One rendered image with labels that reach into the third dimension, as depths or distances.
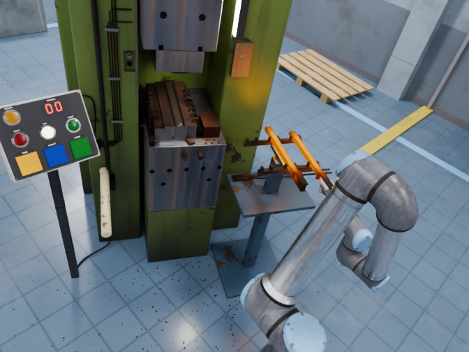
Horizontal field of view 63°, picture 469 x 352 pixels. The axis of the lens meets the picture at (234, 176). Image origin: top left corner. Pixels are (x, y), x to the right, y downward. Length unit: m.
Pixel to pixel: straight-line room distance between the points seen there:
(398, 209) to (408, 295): 1.72
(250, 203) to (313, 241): 0.72
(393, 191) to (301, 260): 0.38
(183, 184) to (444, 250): 2.09
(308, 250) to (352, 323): 1.31
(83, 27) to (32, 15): 3.43
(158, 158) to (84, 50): 0.57
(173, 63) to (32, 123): 0.59
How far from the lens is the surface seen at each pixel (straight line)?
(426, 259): 3.15
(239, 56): 1.87
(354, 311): 2.60
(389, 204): 1.17
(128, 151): 2.09
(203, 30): 1.64
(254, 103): 2.05
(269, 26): 1.88
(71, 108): 1.68
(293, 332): 1.38
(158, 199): 2.07
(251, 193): 1.99
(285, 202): 2.00
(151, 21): 1.60
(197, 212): 2.20
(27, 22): 5.18
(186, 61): 1.68
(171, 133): 1.87
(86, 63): 1.82
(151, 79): 2.25
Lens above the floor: 2.05
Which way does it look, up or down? 41 degrees down
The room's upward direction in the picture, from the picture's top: 12 degrees clockwise
